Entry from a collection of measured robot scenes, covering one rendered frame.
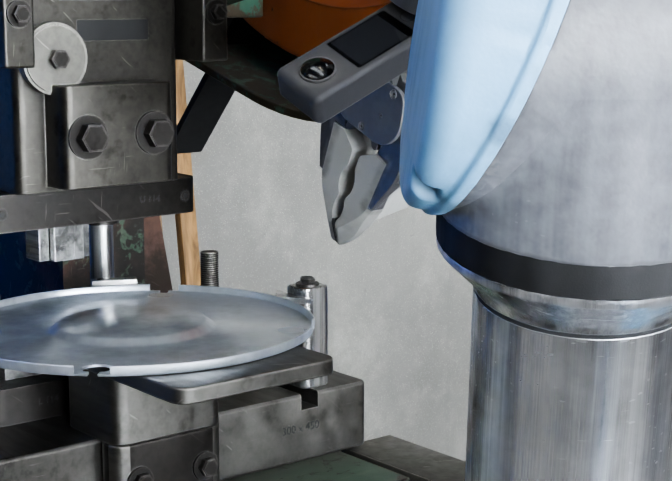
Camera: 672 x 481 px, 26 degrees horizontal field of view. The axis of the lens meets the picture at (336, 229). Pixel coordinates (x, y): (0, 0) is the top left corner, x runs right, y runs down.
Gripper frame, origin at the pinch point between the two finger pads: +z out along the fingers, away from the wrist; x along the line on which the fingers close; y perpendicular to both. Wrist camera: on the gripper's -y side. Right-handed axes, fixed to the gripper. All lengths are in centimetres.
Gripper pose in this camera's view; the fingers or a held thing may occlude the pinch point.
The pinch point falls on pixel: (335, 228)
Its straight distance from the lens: 110.8
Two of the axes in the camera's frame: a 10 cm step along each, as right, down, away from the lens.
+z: -2.8, 8.4, 4.6
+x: -6.0, -5.3, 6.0
